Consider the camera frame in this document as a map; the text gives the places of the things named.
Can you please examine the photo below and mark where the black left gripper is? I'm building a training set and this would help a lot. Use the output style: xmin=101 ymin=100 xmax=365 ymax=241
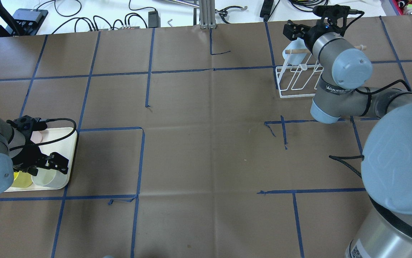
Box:
xmin=12 ymin=146 xmax=70 ymax=176

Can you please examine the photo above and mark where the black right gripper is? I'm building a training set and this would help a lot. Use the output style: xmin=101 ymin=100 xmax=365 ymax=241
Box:
xmin=283 ymin=22 xmax=330 ymax=52

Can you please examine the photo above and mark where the cream white plastic cup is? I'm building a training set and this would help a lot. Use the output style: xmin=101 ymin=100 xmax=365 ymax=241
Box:
xmin=32 ymin=168 xmax=69 ymax=189

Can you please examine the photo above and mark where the light blue plastic cup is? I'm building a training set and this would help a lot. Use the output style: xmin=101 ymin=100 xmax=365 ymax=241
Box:
xmin=283 ymin=39 xmax=311 ymax=66

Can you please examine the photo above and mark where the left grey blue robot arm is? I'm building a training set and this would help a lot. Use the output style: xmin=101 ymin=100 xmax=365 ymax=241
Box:
xmin=0 ymin=116 xmax=76 ymax=194

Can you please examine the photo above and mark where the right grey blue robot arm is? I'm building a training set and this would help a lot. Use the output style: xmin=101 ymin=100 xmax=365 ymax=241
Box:
xmin=283 ymin=20 xmax=412 ymax=258

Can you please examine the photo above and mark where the pink plastic cup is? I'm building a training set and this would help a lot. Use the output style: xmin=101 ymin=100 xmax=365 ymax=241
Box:
xmin=30 ymin=131 xmax=43 ymax=144

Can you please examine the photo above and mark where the yellow plastic cup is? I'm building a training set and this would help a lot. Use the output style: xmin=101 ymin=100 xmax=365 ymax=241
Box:
xmin=11 ymin=171 xmax=33 ymax=188

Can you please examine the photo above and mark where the cream tray with rabbit drawing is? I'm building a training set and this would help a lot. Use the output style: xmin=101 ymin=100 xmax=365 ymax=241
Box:
xmin=3 ymin=127 xmax=78 ymax=192

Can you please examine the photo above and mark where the black power adapter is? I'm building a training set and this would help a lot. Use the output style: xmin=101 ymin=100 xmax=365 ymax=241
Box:
xmin=147 ymin=10 xmax=161 ymax=28

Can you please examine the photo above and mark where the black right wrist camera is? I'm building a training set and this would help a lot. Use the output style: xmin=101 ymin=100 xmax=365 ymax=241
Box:
xmin=312 ymin=5 xmax=351 ymax=27

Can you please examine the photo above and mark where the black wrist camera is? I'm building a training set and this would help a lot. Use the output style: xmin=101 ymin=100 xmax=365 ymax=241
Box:
xmin=312 ymin=5 xmax=351 ymax=27
xmin=6 ymin=115 xmax=47 ymax=143

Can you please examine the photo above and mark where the white wire cup rack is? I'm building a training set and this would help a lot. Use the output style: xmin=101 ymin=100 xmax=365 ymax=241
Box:
xmin=275 ymin=46 xmax=373 ymax=99

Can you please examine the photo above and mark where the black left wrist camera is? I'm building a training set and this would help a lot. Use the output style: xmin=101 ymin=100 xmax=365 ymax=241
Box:
xmin=6 ymin=115 xmax=47 ymax=143

